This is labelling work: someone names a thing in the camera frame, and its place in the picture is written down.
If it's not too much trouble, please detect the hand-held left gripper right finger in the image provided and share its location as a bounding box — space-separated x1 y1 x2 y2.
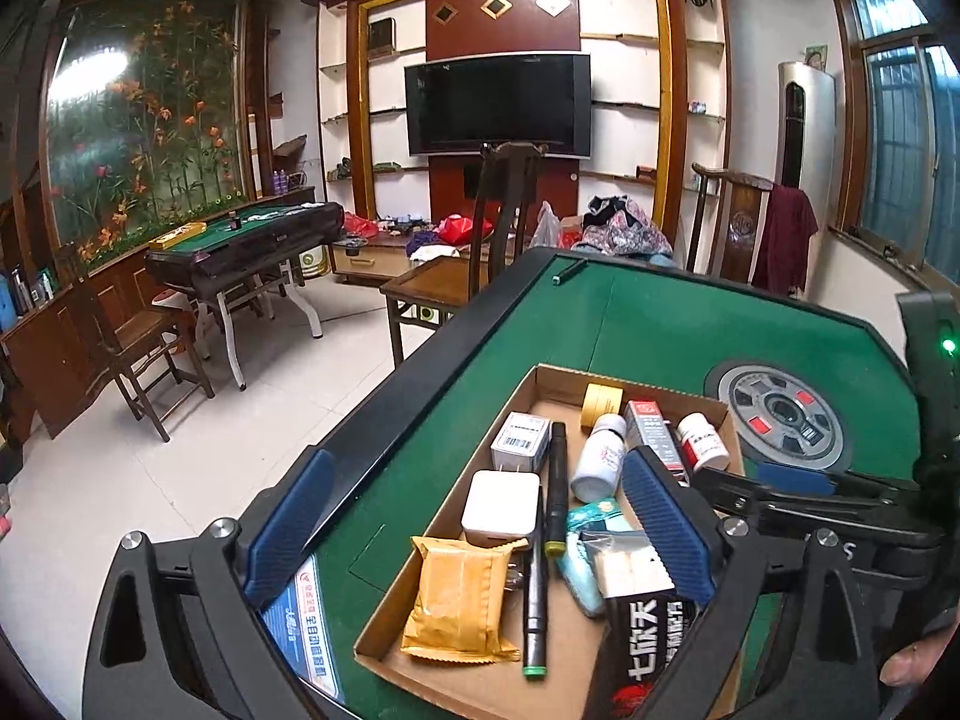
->
621 445 880 720

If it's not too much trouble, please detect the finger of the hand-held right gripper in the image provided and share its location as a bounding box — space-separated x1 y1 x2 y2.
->
694 463 923 503
750 499 942 537

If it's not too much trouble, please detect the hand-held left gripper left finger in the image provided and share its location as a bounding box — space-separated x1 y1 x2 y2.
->
81 448 346 720

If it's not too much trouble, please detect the white medicine bottle red label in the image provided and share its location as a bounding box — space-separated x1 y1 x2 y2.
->
675 411 732 473

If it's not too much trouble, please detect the light blue tissue pack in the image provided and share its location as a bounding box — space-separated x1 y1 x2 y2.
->
559 499 638 620

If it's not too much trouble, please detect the white bottle ribbed cap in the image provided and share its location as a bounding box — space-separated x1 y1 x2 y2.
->
570 412 629 503

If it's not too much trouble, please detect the red and white box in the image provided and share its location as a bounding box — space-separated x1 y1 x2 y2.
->
622 399 691 477

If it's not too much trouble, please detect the black snack packet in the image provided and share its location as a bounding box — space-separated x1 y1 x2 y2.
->
581 529 706 720

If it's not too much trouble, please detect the black marker olive cap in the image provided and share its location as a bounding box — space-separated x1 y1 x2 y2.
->
544 420 569 560

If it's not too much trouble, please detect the yellow tape roll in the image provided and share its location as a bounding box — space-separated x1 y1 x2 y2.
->
581 382 623 421

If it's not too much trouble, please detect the black marker green cap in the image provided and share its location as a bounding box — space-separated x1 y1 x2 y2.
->
521 540 552 683

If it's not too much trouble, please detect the small white box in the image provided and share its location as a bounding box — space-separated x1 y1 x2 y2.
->
490 411 552 472

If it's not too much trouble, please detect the white charger adapter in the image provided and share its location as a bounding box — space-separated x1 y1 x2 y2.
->
460 469 542 548

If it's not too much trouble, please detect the cardboard box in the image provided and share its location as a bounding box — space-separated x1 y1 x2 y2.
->
352 364 747 720

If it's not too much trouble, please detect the gold snack packet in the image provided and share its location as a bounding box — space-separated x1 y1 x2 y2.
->
400 535 522 665

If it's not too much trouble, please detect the person's right hand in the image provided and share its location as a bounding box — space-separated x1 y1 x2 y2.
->
879 626 960 691

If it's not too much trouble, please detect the round silver table panel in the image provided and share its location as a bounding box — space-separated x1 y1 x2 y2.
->
705 360 852 472

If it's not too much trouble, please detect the blue and white leaflet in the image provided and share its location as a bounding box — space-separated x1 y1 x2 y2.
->
259 551 350 706

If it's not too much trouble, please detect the dark red garment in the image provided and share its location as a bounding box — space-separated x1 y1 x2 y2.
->
752 184 820 297

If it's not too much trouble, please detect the brown wooden chair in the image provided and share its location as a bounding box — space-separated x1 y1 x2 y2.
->
56 244 215 443

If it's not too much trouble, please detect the wooden chair carved back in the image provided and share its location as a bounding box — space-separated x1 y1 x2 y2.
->
686 163 777 286

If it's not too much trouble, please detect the low wooden television cabinet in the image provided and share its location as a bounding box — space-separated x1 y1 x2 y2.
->
330 229 526 287

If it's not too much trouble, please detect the wooden side cabinet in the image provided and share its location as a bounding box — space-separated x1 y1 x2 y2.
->
0 240 151 436

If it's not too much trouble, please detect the floral cloth pile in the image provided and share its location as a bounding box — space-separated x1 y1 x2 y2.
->
570 195 676 260

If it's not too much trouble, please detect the wooden framed window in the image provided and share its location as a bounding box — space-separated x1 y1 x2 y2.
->
825 0 960 271

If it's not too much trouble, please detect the green folding game table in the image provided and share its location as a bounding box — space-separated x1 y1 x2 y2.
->
144 199 347 391

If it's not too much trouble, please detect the flat gold box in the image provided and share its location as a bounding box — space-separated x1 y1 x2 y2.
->
148 222 209 251

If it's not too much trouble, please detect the white plastic bag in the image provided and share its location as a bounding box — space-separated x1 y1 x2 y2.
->
532 201 563 248

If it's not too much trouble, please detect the white standing air conditioner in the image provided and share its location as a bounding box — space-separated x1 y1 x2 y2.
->
776 60 837 200

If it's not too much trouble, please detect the dark wooden chair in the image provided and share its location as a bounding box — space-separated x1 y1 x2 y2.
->
379 141 548 372

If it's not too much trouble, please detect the flat screen television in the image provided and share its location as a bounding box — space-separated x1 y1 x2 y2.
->
403 52 593 160

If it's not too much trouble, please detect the floral glass wall panel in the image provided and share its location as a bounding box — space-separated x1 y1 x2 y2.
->
41 0 252 256

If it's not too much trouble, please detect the wall shelving unit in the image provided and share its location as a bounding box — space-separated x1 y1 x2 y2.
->
315 0 732 241

